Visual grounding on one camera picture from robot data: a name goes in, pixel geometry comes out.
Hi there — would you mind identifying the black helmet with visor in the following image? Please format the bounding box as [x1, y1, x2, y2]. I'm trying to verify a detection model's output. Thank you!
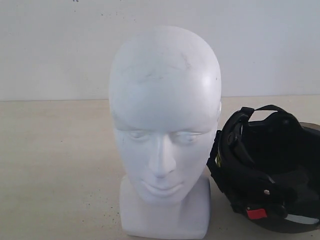
[206, 104, 320, 234]

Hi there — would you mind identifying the white mannequin head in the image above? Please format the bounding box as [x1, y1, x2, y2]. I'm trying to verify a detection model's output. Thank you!
[109, 25, 222, 240]

